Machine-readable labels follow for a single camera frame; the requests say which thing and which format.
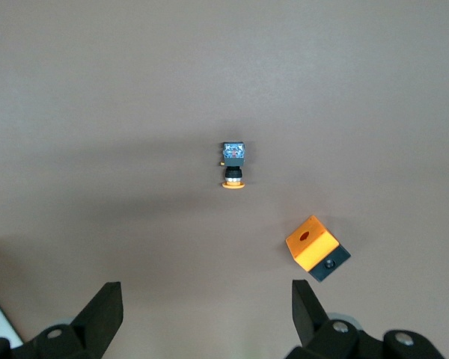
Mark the orange black button box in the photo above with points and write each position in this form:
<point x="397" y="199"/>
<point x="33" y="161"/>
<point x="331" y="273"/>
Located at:
<point x="310" y="243"/>

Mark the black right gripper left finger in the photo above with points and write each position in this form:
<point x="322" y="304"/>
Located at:
<point x="97" y="318"/>

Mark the yellow capped push button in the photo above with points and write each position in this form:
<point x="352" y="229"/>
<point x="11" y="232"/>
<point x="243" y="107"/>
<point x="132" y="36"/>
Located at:
<point x="234" y="161"/>

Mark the brown table cover sheet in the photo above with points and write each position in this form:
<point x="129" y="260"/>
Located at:
<point x="134" y="112"/>

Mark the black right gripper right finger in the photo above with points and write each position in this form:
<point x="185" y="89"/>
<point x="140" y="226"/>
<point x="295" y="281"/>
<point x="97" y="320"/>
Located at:
<point x="310" y="321"/>

